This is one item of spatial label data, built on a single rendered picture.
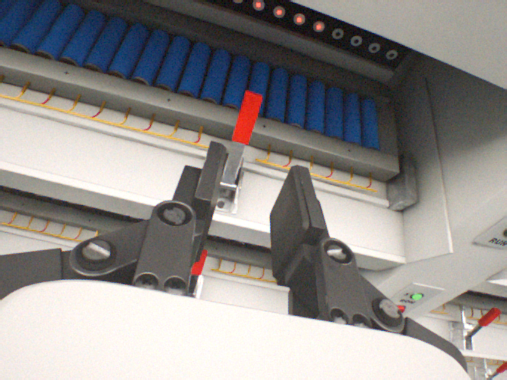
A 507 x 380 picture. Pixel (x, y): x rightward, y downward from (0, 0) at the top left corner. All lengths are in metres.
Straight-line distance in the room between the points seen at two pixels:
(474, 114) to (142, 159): 0.28
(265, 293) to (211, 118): 0.27
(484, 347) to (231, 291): 0.44
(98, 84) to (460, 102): 0.31
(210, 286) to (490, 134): 0.34
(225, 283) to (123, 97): 0.27
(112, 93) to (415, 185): 0.27
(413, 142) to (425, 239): 0.10
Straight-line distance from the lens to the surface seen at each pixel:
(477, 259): 0.33
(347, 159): 0.28
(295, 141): 0.26
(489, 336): 0.67
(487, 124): 0.29
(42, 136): 0.28
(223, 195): 0.24
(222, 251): 0.40
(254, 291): 0.43
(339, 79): 0.33
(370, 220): 0.29
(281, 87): 0.30
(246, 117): 0.20
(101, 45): 0.31
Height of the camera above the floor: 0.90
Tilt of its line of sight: 43 degrees down
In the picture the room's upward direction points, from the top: 24 degrees clockwise
